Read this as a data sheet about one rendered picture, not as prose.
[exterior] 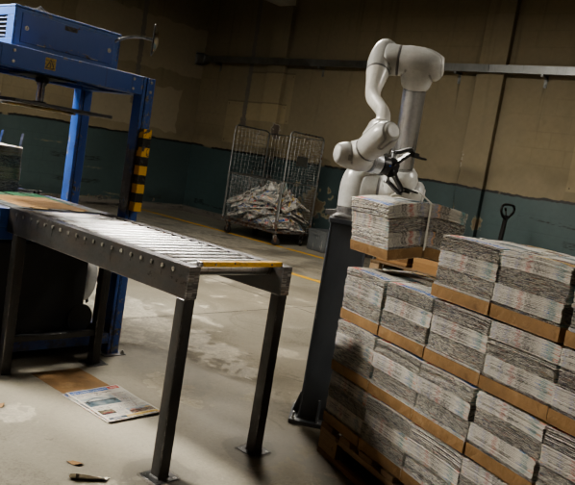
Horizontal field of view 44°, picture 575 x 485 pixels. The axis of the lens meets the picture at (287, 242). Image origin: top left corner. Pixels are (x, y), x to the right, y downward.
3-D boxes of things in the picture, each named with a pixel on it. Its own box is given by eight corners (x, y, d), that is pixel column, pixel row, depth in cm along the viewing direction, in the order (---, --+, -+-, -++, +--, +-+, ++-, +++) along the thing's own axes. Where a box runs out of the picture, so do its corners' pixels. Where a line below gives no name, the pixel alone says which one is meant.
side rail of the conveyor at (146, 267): (196, 299, 255) (201, 267, 254) (185, 300, 251) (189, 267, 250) (16, 232, 343) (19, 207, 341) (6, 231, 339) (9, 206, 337)
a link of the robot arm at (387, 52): (365, 59, 301) (397, 63, 298) (373, 30, 310) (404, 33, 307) (364, 81, 312) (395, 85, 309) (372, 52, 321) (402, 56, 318)
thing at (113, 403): (162, 412, 324) (162, 410, 324) (110, 422, 303) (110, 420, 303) (116, 386, 349) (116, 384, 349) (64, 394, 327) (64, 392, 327)
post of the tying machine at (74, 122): (63, 325, 442) (96, 75, 426) (50, 326, 436) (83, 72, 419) (56, 321, 448) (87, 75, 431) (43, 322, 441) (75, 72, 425)
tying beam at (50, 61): (153, 97, 387) (156, 79, 386) (-16, 60, 316) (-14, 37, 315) (86, 90, 431) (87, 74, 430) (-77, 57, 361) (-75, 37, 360)
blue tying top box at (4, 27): (117, 71, 381) (122, 34, 378) (11, 45, 336) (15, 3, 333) (72, 69, 410) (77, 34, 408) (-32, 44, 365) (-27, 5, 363)
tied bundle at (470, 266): (506, 301, 271) (517, 242, 268) (568, 322, 245) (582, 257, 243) (429, 296, 252) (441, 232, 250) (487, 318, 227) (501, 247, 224)
